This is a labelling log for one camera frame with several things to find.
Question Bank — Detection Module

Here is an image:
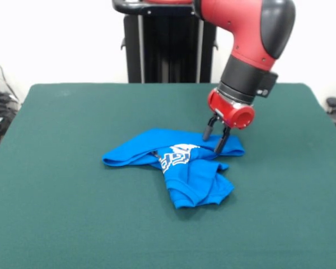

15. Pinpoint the blue shirt with white print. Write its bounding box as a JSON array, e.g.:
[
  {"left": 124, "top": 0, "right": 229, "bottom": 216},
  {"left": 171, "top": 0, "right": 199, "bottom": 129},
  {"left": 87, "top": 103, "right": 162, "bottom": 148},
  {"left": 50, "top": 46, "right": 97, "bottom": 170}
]
[{"left": 101, "top": 128, "right": 246, "bottom": 210}]

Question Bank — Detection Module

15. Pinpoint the black cable bundle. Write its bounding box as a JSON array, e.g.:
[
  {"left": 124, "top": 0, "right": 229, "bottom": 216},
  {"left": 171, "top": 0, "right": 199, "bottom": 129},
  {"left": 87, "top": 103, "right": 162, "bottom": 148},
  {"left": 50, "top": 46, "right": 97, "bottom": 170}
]
[{"left": 0, "top": 92, "right": 20, "bottom": 146}]

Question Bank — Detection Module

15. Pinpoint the dark green table cloth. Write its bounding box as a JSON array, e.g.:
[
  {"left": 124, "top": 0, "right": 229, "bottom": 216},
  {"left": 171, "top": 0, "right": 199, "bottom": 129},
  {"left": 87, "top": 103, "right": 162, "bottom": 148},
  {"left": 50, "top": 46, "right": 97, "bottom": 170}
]
[{"left": 0, "top": 82, "right": 336, "bottom": 269}]

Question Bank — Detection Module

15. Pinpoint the thin grey cable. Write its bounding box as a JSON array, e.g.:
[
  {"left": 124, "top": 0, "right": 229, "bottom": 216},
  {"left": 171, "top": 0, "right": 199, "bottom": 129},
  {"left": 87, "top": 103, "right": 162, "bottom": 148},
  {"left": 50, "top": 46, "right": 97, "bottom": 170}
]
[{"left": 0, "top": 52, "right": 20, "bottom": 101}]

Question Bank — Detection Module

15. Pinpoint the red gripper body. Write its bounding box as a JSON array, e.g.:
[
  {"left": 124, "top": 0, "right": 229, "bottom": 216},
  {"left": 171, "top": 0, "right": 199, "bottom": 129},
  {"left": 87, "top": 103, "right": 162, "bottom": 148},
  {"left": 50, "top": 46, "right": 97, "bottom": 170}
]
[{"left": 207, "top": 88, "right": 255, "bottom": 130}]

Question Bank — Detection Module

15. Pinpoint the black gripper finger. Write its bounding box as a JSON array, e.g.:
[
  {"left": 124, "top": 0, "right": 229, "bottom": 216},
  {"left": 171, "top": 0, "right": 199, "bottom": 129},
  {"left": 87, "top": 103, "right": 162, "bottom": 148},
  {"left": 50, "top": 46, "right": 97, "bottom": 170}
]
[
  {"left": 203, "top": 114, "right": 220, "bottom": 141},
  {"left": 214, "top": 125, "right": 231, "bottom": 154}
]

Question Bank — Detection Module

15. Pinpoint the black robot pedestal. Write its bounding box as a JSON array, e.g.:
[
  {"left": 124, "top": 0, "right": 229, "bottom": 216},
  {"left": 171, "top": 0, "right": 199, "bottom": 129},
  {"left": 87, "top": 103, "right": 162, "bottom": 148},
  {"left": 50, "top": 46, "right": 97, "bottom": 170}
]
[{"left": 111, "top": 0, "right": 220, "bottom": 84}]

